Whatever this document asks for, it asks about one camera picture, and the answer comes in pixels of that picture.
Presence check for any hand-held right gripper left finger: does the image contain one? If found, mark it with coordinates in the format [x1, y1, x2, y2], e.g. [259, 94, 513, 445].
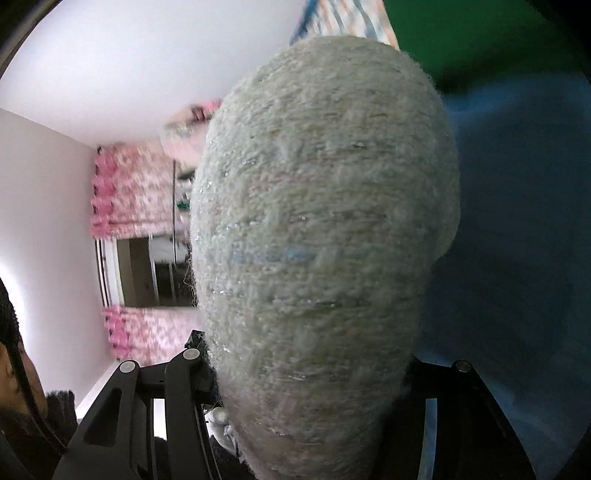
[52, 330, 218, 480]

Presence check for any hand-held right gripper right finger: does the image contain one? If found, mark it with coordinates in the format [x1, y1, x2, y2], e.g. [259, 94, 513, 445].
[374, 356, 539, 480]

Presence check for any white tweed jacket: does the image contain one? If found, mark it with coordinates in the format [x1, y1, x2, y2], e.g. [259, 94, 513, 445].
[188, 36, 462, 480]

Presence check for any pink floral curtain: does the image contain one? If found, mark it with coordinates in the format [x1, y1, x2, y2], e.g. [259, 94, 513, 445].
[90, 143, 204, 241]
[100, 305, 206, 365]

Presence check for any window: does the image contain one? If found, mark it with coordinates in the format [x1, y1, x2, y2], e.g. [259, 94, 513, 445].
[95, 233, 195, 309]

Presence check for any blue striped plaid bed sheet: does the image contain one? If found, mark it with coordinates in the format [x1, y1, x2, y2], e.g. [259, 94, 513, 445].
[290, 0, 591, 467]

